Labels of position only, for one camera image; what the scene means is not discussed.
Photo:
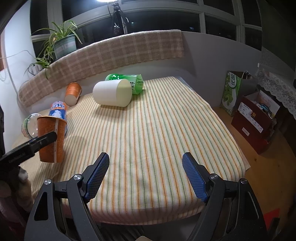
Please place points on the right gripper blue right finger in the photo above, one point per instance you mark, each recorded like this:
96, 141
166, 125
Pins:
231, 210

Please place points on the red cardboard box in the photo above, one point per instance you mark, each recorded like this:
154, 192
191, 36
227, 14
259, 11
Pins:
255, 120

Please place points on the large orange paper cup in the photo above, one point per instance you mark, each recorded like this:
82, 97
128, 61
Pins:
51, 131

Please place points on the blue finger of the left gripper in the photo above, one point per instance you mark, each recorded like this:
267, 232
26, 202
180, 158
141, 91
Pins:
27, 150

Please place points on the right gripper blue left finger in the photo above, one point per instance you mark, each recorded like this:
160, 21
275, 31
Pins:
46, 220

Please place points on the potted spider plant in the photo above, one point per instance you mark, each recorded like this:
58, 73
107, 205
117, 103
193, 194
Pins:
61, 42

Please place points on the brown plaid blanket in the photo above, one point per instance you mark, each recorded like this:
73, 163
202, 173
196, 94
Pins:
100, 57

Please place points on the small orange paper cup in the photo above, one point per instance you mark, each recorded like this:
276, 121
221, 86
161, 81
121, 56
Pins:
73, 92

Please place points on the blue label plastic bottle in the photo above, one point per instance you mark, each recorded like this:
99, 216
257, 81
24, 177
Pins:
58, 110

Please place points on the grapefruit label clear cup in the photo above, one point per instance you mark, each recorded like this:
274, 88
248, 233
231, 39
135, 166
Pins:
30, 126

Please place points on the white cylindrical cup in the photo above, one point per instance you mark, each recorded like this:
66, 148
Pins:
113, 93

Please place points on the green paper shopping bag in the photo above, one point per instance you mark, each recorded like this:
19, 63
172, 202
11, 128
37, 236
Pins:
237, 85

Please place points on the striped yellow towel cover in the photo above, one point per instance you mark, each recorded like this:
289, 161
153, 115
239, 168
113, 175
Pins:
145, 183

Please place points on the white lace cloth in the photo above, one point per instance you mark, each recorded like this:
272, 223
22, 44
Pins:
277, 86

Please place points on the ring light tripod stand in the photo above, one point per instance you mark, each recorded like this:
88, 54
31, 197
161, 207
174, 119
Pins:
119, 21

